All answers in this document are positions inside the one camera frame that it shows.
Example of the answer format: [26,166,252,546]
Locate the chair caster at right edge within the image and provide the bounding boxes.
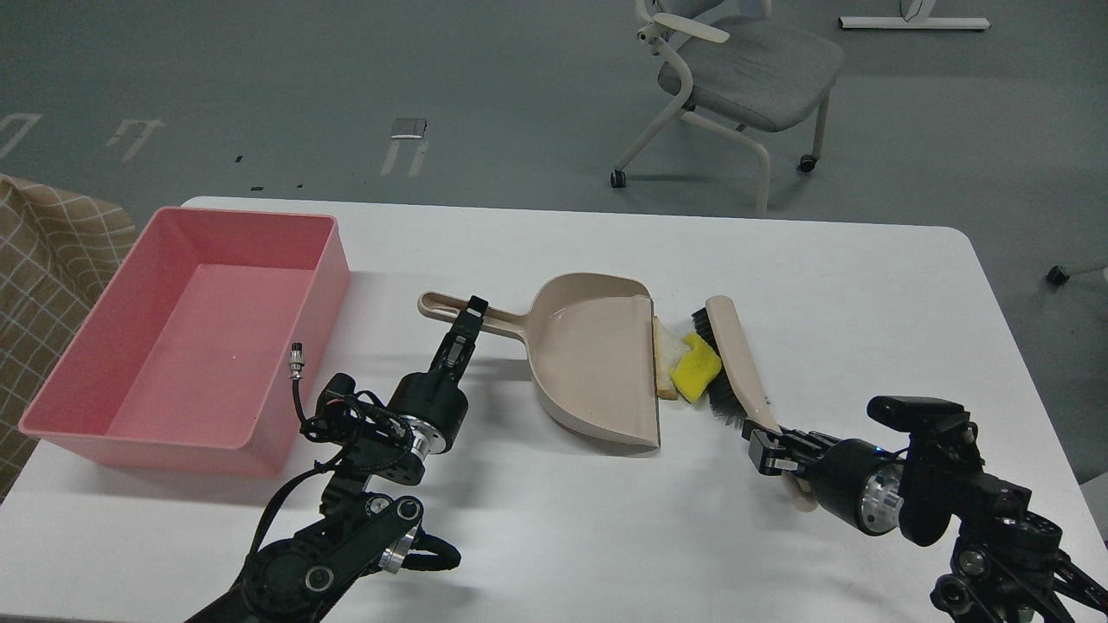
[1045,256,1107,286]

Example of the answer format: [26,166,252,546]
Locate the slice of toast bread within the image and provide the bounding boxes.
[652,316,690,400]

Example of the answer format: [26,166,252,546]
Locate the beige plastic dustpan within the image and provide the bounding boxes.
[418,273,661,449]

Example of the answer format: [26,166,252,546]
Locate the grey white office chair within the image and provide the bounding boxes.
[609,1,847,215]

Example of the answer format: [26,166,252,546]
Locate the white table leg base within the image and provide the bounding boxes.
[838,1,992,32]

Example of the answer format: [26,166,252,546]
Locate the yellow sponge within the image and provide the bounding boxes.
[670,331,724,404]

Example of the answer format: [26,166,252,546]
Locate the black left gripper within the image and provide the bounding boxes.
[387,296,488,456]

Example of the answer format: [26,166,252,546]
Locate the silver floor outlet plate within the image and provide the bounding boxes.
[390,118,428,139]

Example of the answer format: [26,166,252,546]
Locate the pink plastic bin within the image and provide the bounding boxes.
[19,208,350,477]

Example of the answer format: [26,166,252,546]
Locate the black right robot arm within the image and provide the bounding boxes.
[743,395,1105,622]

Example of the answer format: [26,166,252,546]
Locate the beige hand brush black bristles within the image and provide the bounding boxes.
[693,295,783,473]

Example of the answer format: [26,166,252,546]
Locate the beige checkered cloth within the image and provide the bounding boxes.
[1,175,139,496]

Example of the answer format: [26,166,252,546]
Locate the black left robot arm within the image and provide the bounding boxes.
[193,296,488,622]

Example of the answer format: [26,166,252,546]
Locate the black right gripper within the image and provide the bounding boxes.
[743,419,904,537]

